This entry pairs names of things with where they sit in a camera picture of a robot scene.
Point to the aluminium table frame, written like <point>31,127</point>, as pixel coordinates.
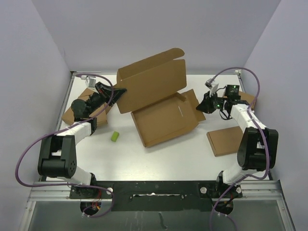
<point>169,114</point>

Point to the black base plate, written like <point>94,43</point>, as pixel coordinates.
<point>159,196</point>

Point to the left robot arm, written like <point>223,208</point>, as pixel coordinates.
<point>57,157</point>

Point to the green block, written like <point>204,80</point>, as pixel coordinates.
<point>114,136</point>

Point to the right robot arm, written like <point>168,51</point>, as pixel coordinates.
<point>258,147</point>

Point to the folded cardboard box far right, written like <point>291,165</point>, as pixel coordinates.
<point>249,98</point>

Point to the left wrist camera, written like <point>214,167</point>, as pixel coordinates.
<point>90,82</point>

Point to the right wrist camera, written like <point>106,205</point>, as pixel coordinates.
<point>212,85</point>

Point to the large cardboard box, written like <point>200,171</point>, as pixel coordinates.
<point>159,111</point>

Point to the flat cardboard box near right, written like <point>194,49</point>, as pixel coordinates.
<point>225,141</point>

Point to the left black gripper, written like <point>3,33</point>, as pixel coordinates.
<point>104,91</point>

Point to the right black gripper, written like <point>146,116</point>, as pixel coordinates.
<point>205,106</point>

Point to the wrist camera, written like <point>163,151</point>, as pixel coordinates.
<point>212,85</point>
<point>90,82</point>

